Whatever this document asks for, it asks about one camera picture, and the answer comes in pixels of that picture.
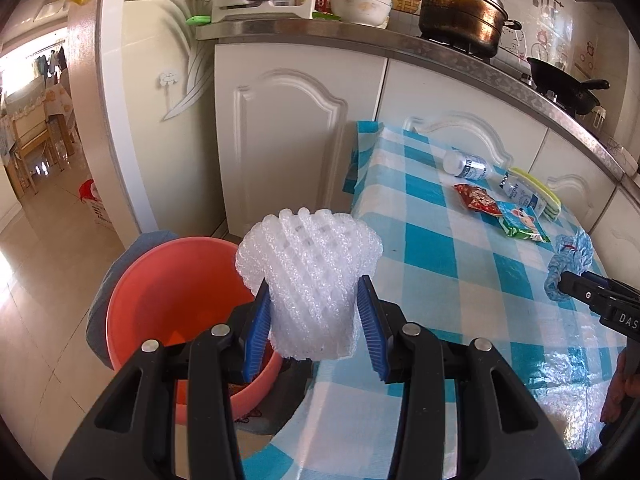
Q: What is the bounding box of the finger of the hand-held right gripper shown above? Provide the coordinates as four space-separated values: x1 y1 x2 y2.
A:
582 270 640 304
557 270 612 314

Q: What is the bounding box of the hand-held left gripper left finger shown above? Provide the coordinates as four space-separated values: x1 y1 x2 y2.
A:
52 276 274 480

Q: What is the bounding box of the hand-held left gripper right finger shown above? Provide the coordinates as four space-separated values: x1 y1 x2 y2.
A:
356 274 582 480

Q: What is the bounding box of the blue plastic bag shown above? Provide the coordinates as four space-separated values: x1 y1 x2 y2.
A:
544 227 596 302

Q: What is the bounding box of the white foam fruit net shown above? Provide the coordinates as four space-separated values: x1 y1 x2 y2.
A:
235 208 384 362

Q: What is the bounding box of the blue green snack packet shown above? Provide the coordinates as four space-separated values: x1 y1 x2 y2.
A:
496 201 552 244

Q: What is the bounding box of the yellow green scouring sponge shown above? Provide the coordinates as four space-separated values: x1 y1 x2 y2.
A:
509 166 562 222

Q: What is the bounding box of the red plastic basin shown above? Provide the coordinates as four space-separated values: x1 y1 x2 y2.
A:
105 236 282 427

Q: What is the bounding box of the white plastic bottle blue label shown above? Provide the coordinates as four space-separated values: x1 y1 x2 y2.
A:
442 149 507 182

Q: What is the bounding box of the person's right hand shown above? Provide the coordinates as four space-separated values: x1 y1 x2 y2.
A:
600 345 640 427

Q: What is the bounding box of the white cabinet door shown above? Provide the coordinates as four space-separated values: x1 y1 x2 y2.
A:
214 44 390 238
529 125 627 221
590 180 640 281
376 57 551 171

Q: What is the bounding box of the wet wipes pack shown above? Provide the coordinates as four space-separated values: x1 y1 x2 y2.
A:
500 170 549 217

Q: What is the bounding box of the white patterned bowl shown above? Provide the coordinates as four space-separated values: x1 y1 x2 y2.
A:
607 137 640 173

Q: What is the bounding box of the red snack packet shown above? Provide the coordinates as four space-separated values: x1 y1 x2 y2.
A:
453 183 504 217

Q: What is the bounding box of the grey blue stool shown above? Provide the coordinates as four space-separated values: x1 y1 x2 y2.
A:
85 230 178 371

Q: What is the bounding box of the red white basket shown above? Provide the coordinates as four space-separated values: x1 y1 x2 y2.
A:
79 178 114 227

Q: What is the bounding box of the black wok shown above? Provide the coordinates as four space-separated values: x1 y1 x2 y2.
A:
526 56 611 117

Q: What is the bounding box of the gas stove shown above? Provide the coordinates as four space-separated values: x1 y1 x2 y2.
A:
420 32 603 111

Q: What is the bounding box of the white flower print refrigerator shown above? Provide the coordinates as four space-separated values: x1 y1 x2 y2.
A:
122 0 223 238

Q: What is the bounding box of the brass steamer pot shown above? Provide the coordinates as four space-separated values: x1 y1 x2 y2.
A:
404 0 523 59

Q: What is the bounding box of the steel kitchen countertop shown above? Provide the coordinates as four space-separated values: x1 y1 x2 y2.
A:
195 20 640 186

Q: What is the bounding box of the wooden chair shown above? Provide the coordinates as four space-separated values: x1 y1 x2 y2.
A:
0 105 76 196

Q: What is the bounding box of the white ceramic bowl stack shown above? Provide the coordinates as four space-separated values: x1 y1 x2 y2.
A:
330 0 394 26

